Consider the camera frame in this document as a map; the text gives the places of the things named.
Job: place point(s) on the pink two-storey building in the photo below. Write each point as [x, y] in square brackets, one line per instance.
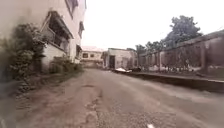
[91, 55]

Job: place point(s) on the group of trees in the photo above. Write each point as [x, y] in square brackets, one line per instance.
[183, 30]

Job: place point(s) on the green bushes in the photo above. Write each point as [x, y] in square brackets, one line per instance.
[23, 50]

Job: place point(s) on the grey concrete building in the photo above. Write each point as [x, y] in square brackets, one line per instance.
[122, 56]

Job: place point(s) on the concrete kerb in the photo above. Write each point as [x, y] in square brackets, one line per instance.
[173, 80]

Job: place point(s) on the long grey boundary wall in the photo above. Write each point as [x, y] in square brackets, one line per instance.
[186, 55]

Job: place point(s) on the robot's own part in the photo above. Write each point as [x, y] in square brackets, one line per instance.
[150, 126]

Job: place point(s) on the white multi-storey building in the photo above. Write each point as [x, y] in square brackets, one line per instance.
[30, 10]

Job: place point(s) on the brown dirt road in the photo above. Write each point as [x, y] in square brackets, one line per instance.
[110, 100]

